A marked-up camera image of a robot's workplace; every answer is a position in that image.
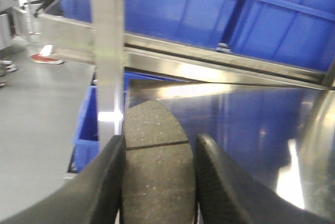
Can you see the stainless steel rack frame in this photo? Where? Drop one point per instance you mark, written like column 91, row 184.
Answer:
column 191, row 75

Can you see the person in dark clothes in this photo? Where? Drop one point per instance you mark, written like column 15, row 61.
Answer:
column 39, row 57

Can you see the grey brake pad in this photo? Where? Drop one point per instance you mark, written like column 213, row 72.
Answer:
column 159, row 184

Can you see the left blue plastic crate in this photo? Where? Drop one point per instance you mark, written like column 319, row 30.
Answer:
column 201, row 23

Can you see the blue plastic crate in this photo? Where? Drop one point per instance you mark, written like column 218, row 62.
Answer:
column 201, row 23
column 296, row 32

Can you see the low blue plastic bin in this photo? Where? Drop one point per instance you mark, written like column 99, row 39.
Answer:
column 86, row 139

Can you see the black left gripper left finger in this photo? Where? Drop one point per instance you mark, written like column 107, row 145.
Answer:
column 93, row 196

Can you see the right blue plastic crate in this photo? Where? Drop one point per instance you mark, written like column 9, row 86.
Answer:
column 296, row 32

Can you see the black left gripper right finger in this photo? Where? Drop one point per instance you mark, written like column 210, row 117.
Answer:
column 227, row 193

